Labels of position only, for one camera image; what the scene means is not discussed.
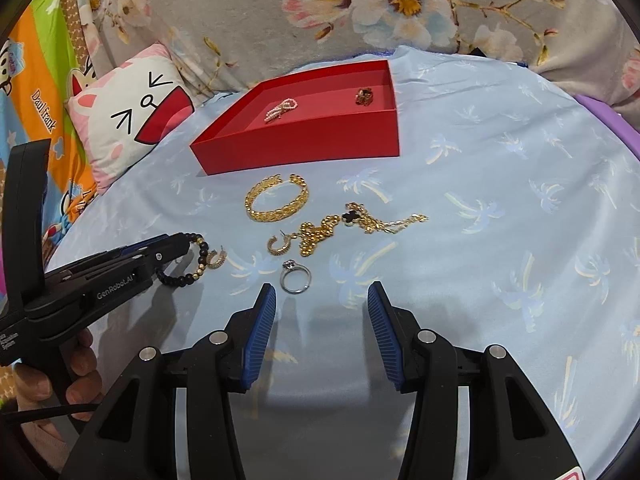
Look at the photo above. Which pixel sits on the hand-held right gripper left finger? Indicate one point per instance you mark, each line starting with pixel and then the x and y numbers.
pixel 260 332

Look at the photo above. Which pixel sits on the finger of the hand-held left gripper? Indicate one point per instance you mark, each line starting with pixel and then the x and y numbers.
pixel 142 243
pixel 165 252

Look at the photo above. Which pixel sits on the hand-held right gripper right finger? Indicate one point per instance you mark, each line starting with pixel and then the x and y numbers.
pixel 382 335

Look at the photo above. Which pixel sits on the gold hoop earring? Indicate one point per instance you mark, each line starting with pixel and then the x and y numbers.
pixel 219 260
pixel 276 249

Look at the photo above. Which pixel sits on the red cardboard box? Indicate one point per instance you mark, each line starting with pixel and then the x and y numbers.
pixel 310 135

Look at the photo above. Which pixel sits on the person's left hand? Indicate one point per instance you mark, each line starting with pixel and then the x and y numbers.
pixel 82 355

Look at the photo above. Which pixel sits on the white cartoon face pillow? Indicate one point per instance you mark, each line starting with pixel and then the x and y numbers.
pixel 120 125

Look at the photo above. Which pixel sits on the grey floral blanket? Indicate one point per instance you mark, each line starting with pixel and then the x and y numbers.
pixel 225 5

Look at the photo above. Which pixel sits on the purple flat object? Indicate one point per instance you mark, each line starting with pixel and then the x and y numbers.
pixel 607 112

